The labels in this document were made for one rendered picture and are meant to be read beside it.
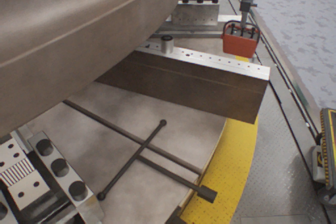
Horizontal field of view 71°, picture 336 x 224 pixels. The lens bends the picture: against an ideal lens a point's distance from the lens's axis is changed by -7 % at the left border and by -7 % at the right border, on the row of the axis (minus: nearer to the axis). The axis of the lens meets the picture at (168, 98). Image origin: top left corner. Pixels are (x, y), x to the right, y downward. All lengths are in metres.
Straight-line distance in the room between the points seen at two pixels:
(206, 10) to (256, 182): 1.54
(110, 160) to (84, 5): 0.86
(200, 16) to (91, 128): 1.44
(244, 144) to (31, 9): 1.65
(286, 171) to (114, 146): 1.21
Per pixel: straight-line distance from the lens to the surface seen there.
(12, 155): 1.02
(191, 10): 2.44
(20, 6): 1.04
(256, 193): 1.82
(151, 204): 1.36
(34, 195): 0.98
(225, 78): 1.54
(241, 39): 1.39
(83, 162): 1.55
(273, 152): 2.05
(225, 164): 1.88
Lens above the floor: 1.54
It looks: 42 degrees down
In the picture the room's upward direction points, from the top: straight up
